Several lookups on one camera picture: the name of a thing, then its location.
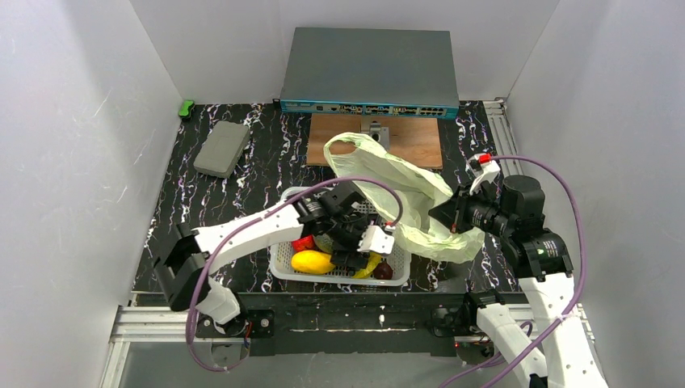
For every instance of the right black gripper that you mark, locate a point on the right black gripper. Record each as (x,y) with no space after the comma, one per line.
(460,208)

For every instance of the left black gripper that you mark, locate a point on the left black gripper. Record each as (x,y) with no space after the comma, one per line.
(349,258)

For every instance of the light green plastic bag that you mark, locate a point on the light green plastic bag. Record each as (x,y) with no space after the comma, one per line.
(420,190)

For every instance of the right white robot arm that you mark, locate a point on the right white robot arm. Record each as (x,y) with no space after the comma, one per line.
(560,355)

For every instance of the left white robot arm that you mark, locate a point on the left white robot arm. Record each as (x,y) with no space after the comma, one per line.
(184,268)

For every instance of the yellow fake banana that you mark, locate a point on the yellow fake banana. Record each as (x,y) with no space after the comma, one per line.
(373,261)

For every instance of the red fake strawberry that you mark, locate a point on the red fake strawberry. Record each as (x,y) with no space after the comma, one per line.
(304,244)

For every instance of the yellow fake mango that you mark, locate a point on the yellow fake mango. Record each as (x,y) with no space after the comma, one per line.
(312,262)

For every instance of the dark red fake fruit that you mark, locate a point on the dark red fake fruit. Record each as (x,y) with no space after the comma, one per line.
(383,271)

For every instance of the white plastic basket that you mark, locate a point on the white plastic basket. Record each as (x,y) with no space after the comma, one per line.
(396,268)

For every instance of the brown wooden board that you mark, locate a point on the brown wooden board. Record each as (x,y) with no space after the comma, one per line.
(414,139)

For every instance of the grey rectangular case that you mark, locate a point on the grey rectangular case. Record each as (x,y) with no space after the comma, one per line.
(221,151)

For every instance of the green black small tool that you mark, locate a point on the green black small tool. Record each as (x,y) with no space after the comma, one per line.
(186,109)

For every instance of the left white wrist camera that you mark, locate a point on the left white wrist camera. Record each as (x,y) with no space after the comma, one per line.
(378,239)

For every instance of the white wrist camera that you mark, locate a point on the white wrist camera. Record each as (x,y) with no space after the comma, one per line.
(378,239)
(485,170)

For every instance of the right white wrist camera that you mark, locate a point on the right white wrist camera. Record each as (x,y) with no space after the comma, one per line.
(485,170)

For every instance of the black base frame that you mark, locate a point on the black base frame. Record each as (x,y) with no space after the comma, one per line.
(346,323)

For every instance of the small metal bracket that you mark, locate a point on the small metal bracket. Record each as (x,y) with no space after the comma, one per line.
(377,132)

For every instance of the grey network switch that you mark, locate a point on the grey network switch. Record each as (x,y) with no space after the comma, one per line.
(363,71)

